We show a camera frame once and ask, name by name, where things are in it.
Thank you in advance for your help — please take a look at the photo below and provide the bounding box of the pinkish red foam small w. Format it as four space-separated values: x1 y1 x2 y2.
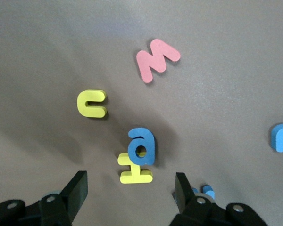
136 39 181 84

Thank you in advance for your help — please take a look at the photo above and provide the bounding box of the yellow foam small u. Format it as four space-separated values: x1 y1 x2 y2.
76 90 107 118

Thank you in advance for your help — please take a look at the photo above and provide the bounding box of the blue foam small a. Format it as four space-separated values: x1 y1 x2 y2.
127 128 156 165

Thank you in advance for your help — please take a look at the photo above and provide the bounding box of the yellow foam capital H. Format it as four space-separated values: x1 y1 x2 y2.
117 152 153 184

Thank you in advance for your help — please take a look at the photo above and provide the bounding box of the blue foam small m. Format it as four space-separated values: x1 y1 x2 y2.
270 122 283 153

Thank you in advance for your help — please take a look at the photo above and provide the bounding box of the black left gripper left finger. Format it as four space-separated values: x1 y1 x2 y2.
0 170 88 226

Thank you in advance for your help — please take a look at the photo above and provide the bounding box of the table cover sheet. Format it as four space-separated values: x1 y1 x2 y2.
0 0 283 226

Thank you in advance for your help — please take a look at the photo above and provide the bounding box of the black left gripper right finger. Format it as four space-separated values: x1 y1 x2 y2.
169 172 269 226

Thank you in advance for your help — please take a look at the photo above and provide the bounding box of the blue foam capital M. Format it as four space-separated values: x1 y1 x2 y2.
192 185 216 201

